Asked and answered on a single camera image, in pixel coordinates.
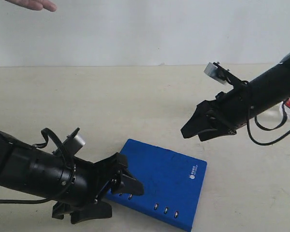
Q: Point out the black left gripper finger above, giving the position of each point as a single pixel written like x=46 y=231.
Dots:
x=101 y=210
x=125 y=183

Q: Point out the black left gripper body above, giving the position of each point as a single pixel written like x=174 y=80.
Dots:
x=92 y=182

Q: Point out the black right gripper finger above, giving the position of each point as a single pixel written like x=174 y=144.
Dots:
x=204 y=116
x=207 y=133

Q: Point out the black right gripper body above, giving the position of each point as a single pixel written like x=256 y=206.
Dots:
x=232 y=108

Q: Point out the blue ring binder notebook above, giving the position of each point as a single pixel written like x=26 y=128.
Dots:
x=172 y=183

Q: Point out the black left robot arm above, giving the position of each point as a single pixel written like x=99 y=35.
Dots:
x=52 y=172

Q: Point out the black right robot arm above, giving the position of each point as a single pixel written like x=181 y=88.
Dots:
x=266 y=90

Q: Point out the person's open hand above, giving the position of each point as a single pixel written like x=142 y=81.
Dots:
x=35 y=5

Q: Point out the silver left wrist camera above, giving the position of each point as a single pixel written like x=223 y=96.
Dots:
x=73 y=143

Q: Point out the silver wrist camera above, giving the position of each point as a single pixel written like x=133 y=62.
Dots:
x=212 y=70
x=73 y=143

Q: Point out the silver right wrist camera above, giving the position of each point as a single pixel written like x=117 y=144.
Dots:
x=212 y=70

